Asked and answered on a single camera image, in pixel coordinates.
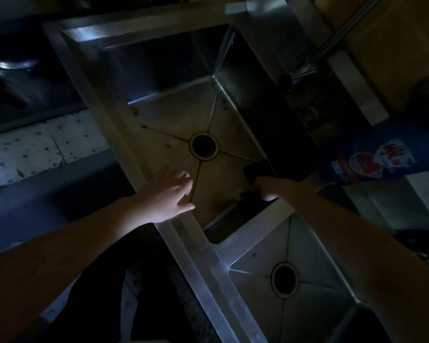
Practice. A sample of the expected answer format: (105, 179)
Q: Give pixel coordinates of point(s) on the person's right hand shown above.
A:
(273, 189)

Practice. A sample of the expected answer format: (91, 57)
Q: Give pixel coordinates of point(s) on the person's left hand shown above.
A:
(161, 201)

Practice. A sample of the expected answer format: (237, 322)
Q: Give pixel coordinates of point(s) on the person's right fingers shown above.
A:
(261, 189)

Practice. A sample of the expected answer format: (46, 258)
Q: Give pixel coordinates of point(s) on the person's left thumb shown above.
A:
(180, 210)

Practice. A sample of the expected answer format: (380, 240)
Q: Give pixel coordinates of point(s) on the dark scrubbing sponge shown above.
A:
(256, 171)

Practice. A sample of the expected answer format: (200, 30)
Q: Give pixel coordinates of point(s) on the person's left forearm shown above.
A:
(57, 253)

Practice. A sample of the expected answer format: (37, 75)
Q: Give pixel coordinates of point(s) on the person's right forearm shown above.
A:
(371, 253)

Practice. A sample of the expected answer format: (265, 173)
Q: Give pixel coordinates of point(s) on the round sink drain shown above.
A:
(285, 280)
(204, 146)

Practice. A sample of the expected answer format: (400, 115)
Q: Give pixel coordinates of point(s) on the person's dark trousers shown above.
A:
(157, 300)

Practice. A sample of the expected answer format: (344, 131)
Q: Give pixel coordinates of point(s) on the stainless steel double sink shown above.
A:
(171, 103)

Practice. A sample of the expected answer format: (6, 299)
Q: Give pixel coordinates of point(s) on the blue detergent bottle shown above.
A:
(389, 153)

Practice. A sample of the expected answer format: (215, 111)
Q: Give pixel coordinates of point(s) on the chrome sink faucet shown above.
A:
(329, 46)

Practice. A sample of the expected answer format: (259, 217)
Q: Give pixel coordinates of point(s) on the dark metal pot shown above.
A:
(18, 89)

